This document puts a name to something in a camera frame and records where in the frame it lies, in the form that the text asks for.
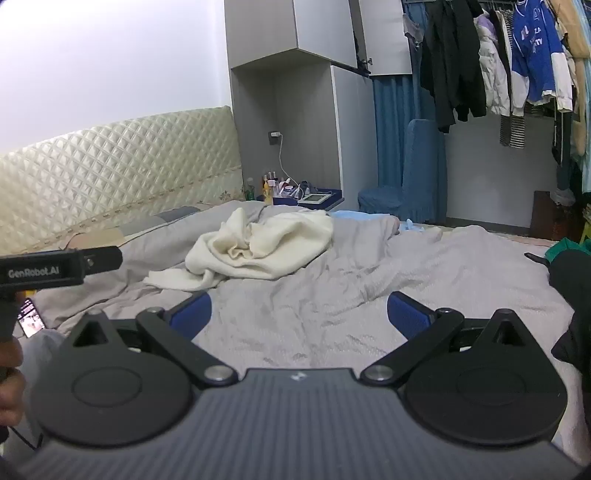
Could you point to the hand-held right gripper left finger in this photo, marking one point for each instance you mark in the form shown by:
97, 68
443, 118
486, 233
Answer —
196, 310

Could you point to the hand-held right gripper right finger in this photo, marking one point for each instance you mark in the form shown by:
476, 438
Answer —
406, 314

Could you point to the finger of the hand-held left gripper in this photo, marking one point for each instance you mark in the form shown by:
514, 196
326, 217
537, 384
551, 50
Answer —
104, 259

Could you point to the cream knit sweater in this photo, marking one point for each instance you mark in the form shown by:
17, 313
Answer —
277, 249

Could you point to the person's left hand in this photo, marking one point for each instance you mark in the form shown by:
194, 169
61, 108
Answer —
10, 356

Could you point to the smartphone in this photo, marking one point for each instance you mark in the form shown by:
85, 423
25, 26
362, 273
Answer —
31, 318

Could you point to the grey pillow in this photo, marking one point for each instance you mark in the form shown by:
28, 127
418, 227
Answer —
161, 221

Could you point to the grey bed blanket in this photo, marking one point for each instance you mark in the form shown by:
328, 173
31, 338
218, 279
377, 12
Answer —
323, 300

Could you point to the cream quilted headboard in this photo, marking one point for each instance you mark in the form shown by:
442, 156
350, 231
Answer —
115, 170

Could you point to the light blue bed sheet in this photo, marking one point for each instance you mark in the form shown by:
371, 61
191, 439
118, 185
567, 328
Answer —
355, 217

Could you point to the blue covered chair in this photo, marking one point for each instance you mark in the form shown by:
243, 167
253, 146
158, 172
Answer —
415, 184

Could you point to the dark blue box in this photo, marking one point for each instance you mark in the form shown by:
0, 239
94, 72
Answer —
334, 199

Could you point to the group of toiletry bottles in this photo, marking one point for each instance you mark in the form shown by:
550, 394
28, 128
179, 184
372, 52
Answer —
270, 187

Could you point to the white framed tablet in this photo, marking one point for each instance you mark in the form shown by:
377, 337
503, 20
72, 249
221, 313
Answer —
315, 198

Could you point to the black cloth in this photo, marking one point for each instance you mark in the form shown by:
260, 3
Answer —
575, 300

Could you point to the brown box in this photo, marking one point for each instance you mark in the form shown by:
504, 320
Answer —
549, 221

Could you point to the green cloth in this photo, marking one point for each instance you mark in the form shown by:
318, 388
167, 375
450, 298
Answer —
565, 247

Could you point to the blue curtain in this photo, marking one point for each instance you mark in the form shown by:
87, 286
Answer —
392, 138

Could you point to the crumpled pale plastic bag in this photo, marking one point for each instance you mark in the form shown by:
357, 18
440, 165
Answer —
563, 197

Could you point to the striped hanging garment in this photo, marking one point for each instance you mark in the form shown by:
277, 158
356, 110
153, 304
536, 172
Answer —
513, 129

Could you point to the grey wardrobe cabinet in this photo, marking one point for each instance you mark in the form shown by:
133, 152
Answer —
300, 92

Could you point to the black hanging jacket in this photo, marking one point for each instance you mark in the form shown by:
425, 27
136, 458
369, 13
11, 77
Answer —
455, 60

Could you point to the white puffer jacket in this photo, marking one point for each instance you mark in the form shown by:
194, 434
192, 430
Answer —
494, 69

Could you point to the blue and white jacket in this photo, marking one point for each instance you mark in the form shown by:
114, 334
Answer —
535, 60

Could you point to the beige hanging coat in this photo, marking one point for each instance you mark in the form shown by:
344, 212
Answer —
572, 27

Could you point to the wall socket with charger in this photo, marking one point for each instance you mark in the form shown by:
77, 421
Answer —
274, 137

